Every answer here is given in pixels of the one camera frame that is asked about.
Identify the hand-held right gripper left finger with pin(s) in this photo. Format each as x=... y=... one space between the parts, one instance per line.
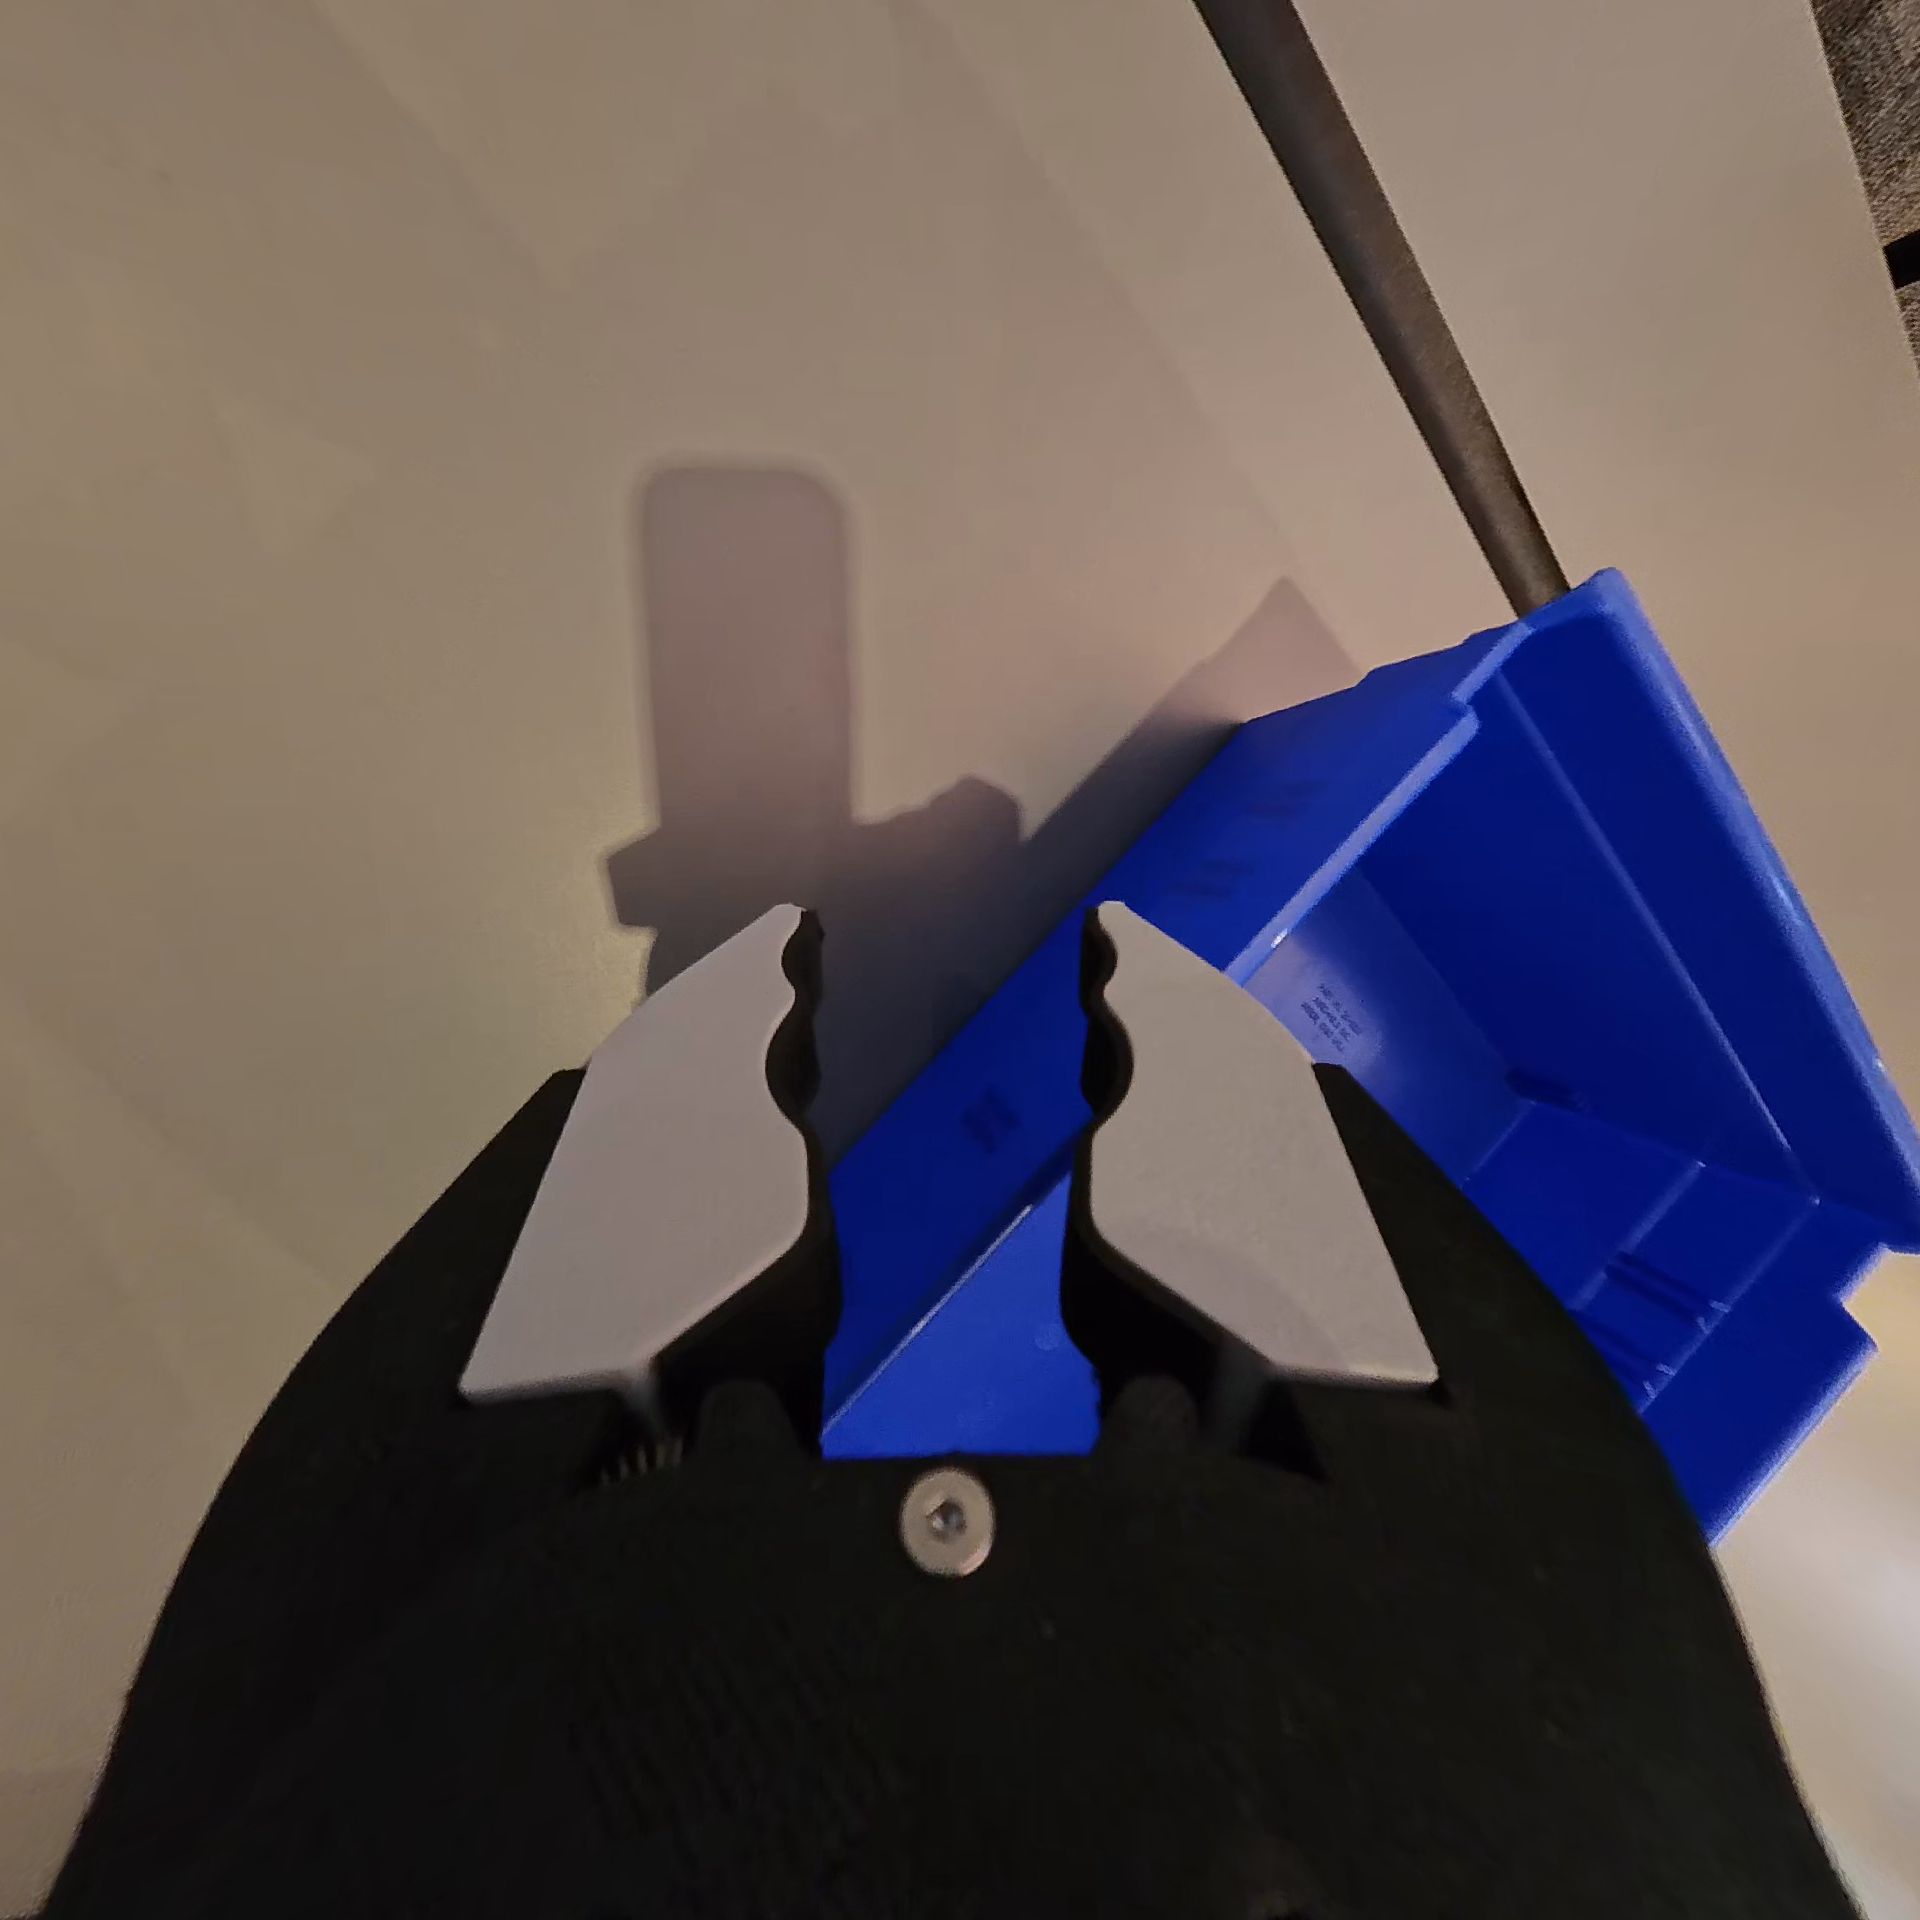
x=646 y=1201

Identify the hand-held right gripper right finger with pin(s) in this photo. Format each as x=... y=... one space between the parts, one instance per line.
x=1260 y=1201

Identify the blue plastic bin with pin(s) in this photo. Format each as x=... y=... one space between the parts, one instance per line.
x=1577 y=901

